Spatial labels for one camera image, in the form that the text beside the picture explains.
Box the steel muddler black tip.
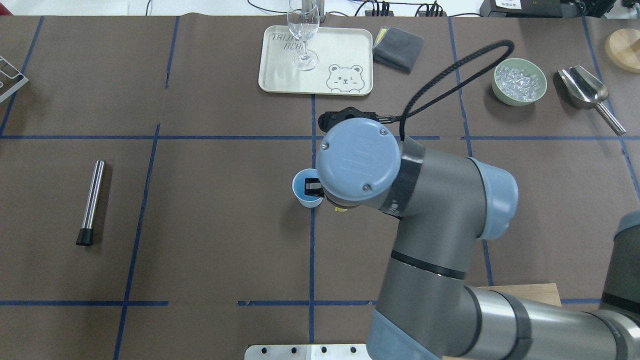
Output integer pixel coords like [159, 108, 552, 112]
[75, 159, 106, 247]

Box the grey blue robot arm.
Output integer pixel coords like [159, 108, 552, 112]
[306, 117, 639, 360]

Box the light blue plastic cup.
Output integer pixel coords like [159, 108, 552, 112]
[291, 168, 325, 208]

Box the cream bear tray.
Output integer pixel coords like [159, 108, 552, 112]
[258, 25, 374, 96]

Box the grey folded cloth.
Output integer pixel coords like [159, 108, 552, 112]
[372, 26, 425, 74]

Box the clear wine glass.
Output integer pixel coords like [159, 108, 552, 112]
[286, 0, 320, 72]

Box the green bowl of ice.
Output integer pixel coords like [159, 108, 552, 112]
[491, 58, 547, 107]

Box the wooden cutting board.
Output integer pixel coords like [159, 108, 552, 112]
[467, 283, 562, 307]

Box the steel ice scoop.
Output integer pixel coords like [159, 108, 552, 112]
[557, 65, 627, 137]

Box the wooden paper towel stand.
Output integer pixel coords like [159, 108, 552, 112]
[605, 28, 640, 75]

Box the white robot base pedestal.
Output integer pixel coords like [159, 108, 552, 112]
[244, 343, 371, 360]

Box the white wire cup rack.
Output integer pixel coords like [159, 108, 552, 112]
[0, 56, 29, 103]

